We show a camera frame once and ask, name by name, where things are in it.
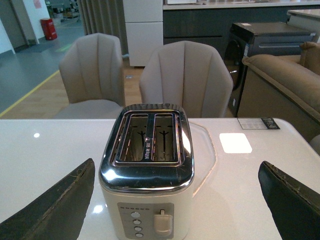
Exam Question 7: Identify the white toaster power cable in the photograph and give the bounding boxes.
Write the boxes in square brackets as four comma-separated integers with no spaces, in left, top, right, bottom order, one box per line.
[189,122,218,198]

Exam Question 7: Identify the dark kitchen counter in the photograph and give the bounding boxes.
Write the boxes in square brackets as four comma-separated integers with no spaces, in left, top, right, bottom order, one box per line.
[163,0,320,56]

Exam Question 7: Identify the white chrome two-slot toaster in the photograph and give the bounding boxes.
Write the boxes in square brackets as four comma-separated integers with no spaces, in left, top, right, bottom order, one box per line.
[98,103,195,240]

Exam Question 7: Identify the label sticker on table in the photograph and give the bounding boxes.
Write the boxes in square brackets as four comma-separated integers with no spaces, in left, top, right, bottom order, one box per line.
[237,117,280,130]

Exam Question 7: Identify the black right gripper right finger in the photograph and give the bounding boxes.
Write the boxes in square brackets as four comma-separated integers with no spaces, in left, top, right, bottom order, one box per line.
[258,161,320,240]

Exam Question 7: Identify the tan sofa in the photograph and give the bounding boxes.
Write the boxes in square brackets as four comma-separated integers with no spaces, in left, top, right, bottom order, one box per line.
[237,42,320,142]

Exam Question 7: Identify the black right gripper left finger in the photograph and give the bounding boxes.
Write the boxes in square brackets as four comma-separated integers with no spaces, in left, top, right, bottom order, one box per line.
[0,158,96,240]

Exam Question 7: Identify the beige chair right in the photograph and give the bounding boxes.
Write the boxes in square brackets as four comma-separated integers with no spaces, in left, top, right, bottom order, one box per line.
[139,41,234,118]

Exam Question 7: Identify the beige chair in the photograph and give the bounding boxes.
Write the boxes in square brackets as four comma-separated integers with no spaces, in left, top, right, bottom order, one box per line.
[139,41,234,118]
[54,33,126,119]

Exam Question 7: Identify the red fire extinguisher box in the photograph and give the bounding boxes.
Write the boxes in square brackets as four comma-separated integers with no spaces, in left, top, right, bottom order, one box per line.
[40,18,58,41]

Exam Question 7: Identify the beige chair left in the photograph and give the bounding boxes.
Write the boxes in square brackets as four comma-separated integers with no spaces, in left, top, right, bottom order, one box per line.
[54,33,126,119]

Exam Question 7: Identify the black washing machine appliance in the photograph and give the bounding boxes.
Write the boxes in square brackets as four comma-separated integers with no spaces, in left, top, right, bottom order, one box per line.
[224,22,316,117]

